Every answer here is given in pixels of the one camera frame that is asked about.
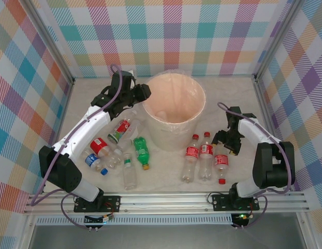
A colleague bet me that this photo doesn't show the red label cola bottle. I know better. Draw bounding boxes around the red label cola bottle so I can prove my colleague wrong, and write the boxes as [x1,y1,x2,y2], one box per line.
[198,131,214,182]
[213,142,230,185]
[180,134,200,184]

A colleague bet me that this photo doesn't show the red green label bottle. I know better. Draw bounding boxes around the red green label bottle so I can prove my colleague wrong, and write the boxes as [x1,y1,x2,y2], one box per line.
[107,110,138,145]

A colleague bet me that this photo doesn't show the large clear bottle red label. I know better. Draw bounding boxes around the large clear bottle red label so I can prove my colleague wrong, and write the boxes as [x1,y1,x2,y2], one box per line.
[89,137,123,171]

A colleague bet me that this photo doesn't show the blue label bottle blue cap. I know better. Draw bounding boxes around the blue label bottle blue cap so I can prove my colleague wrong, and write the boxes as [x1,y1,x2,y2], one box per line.
[84,151,109,176]

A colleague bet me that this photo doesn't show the clear plastic bin liner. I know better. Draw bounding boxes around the clear plastic bin liner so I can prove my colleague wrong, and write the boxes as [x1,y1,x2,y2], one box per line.
[144,68,207,135]

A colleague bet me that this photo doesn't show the beige round bin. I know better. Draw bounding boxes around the beige round bin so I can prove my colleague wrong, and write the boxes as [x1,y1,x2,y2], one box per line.
[142,72,206,153]

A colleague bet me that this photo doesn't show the crushed clear plastic bottle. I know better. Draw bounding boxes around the crushed clear plastic bottle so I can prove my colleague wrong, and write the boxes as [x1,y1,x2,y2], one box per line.
[124,118,142,146]

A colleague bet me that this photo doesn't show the small clear bottle white cap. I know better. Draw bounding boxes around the small clear bottle white cap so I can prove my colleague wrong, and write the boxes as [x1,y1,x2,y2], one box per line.
[115,139,135,156]

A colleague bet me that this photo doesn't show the green bottle yellow cap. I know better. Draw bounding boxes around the green bottle yellow cap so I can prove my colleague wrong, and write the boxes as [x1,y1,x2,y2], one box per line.
[132,136,152,171]

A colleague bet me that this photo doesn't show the yellow power connector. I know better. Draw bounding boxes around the yellow power connector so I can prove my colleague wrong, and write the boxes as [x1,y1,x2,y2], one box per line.
[84,214,115,224]
[232,212,255,221]

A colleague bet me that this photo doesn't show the clear bottle green label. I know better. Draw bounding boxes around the clear bottle green label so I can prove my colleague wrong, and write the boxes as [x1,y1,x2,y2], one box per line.
[122,153,139,191]

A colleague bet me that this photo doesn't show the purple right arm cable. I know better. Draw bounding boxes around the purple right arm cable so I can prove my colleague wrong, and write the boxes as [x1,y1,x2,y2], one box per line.
[217,102,294,230]

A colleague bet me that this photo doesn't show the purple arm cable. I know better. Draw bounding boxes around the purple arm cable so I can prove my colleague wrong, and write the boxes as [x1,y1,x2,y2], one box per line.
[217,102,294,230]
[30,64,125,230]

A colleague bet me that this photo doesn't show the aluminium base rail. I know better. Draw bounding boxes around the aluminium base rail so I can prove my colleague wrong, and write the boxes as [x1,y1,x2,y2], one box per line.
[23,191,308,215]

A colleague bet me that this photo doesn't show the aluminium frame post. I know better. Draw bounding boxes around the aluminium frame post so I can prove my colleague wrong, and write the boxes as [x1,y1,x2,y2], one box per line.
[25,0,75,85]
[253,0,306,81]

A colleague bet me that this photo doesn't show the white slotted cable duct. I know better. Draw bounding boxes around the white slotted cable duct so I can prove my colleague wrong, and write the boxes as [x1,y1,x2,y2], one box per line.
[36,214,233,226]

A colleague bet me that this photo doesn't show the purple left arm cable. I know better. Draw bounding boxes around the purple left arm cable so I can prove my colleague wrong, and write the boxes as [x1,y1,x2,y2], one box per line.
[30,64,125,230]

